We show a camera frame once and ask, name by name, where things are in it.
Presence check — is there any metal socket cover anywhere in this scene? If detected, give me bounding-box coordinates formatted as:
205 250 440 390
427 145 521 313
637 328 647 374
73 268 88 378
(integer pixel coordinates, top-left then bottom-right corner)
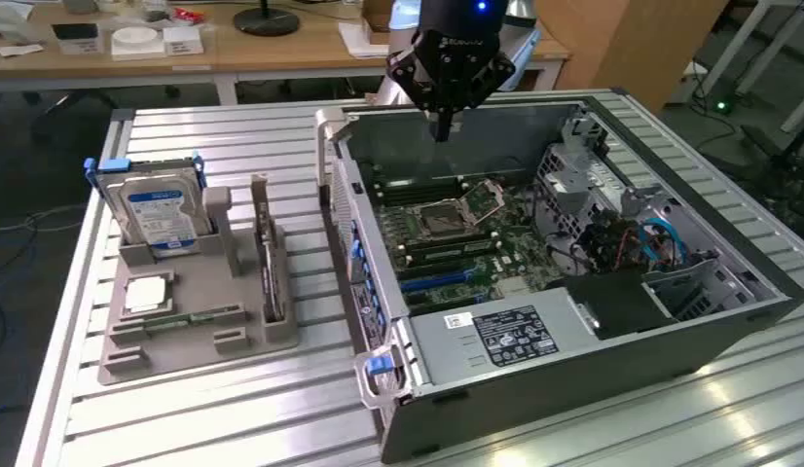
462 178 509 218

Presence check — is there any green RAM stick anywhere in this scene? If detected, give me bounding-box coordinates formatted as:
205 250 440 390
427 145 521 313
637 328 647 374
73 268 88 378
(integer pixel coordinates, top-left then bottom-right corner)
144 310 217 332

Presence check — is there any wooden desk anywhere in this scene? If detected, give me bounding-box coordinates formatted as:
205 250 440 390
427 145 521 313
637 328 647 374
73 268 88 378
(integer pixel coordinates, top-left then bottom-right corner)
0 0 571 93

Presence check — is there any RAM stick with white label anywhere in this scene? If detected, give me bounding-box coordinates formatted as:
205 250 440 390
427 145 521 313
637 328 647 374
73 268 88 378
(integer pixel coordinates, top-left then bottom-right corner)
404 236 499 268

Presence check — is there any black office chair base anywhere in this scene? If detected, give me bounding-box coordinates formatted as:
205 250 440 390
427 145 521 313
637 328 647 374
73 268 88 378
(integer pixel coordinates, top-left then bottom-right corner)
22 85 181 145

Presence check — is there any hard disk in blue carrier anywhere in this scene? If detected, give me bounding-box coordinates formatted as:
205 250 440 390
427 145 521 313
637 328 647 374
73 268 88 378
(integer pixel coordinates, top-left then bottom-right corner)
81 153 212 259

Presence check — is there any white box with black top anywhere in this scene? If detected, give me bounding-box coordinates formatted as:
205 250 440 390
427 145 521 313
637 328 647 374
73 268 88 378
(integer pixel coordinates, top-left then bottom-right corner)
49 21 108 55

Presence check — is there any silver chipset heatsink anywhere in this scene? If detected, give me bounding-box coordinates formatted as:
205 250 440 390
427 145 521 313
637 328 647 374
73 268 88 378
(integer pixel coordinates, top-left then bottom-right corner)
497 276 541 296

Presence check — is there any grey power supply unit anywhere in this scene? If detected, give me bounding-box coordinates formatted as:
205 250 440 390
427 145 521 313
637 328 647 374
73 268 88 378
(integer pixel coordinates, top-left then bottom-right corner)
400 286 601 385

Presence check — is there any green motherboard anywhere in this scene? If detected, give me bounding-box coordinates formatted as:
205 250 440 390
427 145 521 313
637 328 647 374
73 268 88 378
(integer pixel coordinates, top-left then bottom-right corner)
367 164 571 317

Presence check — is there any grey parts rack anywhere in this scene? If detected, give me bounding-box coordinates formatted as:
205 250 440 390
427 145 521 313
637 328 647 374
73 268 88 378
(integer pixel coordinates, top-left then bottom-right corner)
96 184 304 388

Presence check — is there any white box with round insert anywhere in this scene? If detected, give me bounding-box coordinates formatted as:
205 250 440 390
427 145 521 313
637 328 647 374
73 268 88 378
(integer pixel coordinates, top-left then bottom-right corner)
109 26 167 62

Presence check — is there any black round stand base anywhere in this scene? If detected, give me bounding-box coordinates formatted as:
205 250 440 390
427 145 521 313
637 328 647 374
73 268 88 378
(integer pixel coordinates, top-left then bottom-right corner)
231 0 304 38

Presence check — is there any metal drive cage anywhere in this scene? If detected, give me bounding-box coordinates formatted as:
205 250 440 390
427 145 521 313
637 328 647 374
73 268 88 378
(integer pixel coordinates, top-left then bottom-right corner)
534 116 675 230

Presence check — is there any wooden cabinet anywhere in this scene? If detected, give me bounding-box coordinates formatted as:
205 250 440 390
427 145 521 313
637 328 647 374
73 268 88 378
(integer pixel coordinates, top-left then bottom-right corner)
534 0 732 113

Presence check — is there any white desk frame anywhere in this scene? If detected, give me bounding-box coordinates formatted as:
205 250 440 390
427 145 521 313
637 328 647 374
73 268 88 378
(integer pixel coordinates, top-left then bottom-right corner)
698 0 804 132

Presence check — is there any blue wire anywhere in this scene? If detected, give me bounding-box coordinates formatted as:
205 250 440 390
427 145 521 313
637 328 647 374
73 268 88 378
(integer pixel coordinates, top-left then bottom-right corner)
638 218 689 267

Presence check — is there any open black PC case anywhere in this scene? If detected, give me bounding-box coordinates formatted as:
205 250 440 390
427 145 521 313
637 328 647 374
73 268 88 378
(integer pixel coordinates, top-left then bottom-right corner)
314 94 804 466

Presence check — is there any small white box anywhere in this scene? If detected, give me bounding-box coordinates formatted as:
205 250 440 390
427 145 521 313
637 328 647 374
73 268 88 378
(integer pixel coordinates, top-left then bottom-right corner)
161 24 205 57

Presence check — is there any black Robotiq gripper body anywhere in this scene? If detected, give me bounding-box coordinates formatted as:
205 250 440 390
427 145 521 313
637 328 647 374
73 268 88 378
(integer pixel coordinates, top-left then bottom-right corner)
410 0 511 112

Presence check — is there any white paper stack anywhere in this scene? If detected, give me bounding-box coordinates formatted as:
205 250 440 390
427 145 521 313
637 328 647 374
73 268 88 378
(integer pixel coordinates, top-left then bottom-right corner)
338 21 394 59

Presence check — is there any metal disk bay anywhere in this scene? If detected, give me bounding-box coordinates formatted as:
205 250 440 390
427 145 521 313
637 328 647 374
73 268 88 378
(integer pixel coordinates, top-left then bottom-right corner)
639 257 777 325

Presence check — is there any brown cardboard box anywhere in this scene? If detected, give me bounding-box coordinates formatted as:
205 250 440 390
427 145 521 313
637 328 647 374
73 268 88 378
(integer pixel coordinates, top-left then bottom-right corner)
363 0 398 33

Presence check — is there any silver CPU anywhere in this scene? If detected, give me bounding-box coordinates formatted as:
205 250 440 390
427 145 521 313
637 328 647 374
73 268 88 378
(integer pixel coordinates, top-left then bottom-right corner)
124 279 175 312

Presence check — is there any graphics card with metal bracket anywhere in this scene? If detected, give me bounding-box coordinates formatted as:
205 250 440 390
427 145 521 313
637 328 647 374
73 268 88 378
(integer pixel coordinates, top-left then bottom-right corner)
249 173 294 326

